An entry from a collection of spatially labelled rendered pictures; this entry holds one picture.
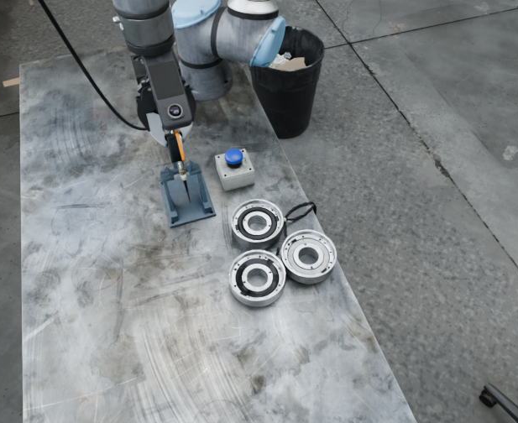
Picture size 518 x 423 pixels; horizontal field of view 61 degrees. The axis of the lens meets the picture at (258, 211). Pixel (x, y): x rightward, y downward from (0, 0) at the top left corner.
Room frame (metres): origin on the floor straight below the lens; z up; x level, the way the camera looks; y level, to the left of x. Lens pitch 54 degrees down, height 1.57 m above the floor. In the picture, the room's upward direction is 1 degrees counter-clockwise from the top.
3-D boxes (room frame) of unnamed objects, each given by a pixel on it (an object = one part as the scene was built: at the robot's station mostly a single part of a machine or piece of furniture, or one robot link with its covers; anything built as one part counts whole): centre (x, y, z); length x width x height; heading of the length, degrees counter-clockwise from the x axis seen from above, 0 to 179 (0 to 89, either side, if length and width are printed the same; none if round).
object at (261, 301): (0.38, 0.00, 0.82); 0.10 x 0.10 x 0.04
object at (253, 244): (0.50, 0.00, 0.82); 0.10 x 0.10 x 0.04
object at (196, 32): (0.99, 0.13, 0.97); 0.13 x 0.12 x 0.14; 68
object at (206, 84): (0.99, 0.14, 0.85); 0.15 x 0.15 x 0.10
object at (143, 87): (0.60, 0.16, 1.14); 0.09 x 0.08 x 0.12; 17
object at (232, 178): (0.66, 0.05, 0.82); 0.08 x 0.07 x 0.05; 17
